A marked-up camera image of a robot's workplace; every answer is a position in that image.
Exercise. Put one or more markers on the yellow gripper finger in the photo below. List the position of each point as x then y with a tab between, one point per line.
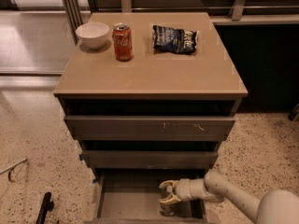
168	184
170	199

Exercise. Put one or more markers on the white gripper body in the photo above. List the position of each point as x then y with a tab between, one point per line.
182	189

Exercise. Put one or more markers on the clear plastic water bottle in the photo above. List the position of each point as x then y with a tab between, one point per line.
168	210

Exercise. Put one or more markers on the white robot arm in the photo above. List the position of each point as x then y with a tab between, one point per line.
275	207

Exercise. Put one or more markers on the open bottom drawer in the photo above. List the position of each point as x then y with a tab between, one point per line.
132	197

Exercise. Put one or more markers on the middle grey drawer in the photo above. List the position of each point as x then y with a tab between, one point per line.
107	159

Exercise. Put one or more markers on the grey drawer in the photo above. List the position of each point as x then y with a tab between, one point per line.
136	128
107	159

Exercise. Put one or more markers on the tan drawer cabinet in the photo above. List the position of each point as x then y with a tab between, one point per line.
154	83

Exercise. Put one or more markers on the top grey drawer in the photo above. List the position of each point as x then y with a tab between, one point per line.
136	128

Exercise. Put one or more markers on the black object on floor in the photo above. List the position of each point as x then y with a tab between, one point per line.
46	206

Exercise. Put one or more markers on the dark blue chip bag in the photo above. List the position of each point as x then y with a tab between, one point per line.
174	40

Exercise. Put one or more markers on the orange soda can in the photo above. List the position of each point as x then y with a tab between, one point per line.
122	40

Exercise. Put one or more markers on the metal rod on floor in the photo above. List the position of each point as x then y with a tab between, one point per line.
11	167

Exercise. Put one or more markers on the white ceramic bowl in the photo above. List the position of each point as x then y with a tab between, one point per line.
93	35

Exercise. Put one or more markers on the metal window frame post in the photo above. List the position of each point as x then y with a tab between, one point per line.
73	15

